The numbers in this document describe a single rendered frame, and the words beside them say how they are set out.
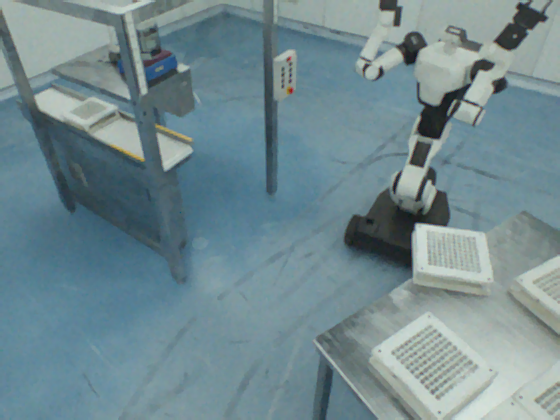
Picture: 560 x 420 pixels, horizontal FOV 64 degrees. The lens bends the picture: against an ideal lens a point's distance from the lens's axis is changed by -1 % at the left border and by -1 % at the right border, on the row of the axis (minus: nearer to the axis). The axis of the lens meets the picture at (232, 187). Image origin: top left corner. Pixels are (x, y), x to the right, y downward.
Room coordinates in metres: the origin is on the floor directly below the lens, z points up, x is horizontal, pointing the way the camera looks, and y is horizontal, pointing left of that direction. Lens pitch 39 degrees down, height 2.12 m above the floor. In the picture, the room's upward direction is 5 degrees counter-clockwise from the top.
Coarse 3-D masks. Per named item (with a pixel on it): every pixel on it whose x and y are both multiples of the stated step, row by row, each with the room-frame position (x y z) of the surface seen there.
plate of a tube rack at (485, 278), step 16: (416, 224) 1.19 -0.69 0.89; (416, 240) 1.11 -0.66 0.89; (480, 240) 1.08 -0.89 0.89; (416, 256) 1.04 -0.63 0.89; (432, 256) 1.03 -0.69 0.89; (464, 256) 1.02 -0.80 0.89; (480, 256) 1.01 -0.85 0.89; (416, 272) 0.97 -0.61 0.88; (432, 272) 0.96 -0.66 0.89; (448, 272) 0.95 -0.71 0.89; (464, 272) 0.95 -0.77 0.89
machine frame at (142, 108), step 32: (32, 0) 2.11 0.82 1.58; (64, 0) 1.95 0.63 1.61; (0, 32) 2.43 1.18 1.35; (128, 64) 1.71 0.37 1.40; (32, 96) 2.46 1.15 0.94; (32, 128) 2.46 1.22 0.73; (160, 160) 1.73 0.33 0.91; (64, 192) 2.44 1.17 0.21; (160, 192) 1.70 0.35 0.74; (160, 224) 1.73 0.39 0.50
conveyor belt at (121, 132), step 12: (36, 96) 2.76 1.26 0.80; (48, 96) 2.74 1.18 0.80; (60, 96) 2.73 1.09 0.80; (72, 96) 2.71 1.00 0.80; (48, 108) 2.57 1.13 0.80; (60, 108) 2.56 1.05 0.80; (120, 120) 2.34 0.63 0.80; (96, 132) 2.22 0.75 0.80; (108, 132) 2.21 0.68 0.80; (120, 132) 2.20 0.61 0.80; (132, 132) 2.19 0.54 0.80; (120, 144) 2.07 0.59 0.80; (132, 144) 2.06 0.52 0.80; (168, 144) 2.03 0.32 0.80; (180, 144) 2.02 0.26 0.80; (168, 156) 1.92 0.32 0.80; (180, 156) 1.93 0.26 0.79; (168, 168) 1.85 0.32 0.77
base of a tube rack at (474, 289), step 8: (416, 280) 0.97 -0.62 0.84; (424, 280) 0.96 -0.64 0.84; (432, 280) 0.96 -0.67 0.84; (440, 280) 0.96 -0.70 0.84; (448, 280) 0.95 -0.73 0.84; (440, 288) 0.94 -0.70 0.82; (448, 288) 0.93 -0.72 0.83; (456, 288) 0.92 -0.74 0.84; (464, 288) 0.92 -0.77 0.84; (472, 288) 0.91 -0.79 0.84; (480, 288) 0.91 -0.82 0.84
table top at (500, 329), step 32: (512, 224) 1.22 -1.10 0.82; (544, 224) 1.20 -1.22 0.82; (512, 256) 1.06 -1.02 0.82; (544, 256) 1.04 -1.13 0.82; (416, 288) 0.95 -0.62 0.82; (352, 320) 0.84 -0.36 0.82; (384, 320) 0.83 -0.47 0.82; (448, 320) 0.81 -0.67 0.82; (480, 320) 0.80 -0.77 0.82; (512, 320) 0.79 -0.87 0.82; (320, 352) 0.75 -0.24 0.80; (352, 352) 0.73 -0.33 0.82; (480, 352) 0.69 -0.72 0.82; (512, 352) 0.68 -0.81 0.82; (544, 352) 0.68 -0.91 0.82; (352, 384) 0.63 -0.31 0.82; (384, 384) 0.62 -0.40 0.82; (512, 384) 0.59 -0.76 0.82; (384, 416) 0.53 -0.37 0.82; (416, 416) 0.52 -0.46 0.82; (480, 416) 0.51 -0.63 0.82
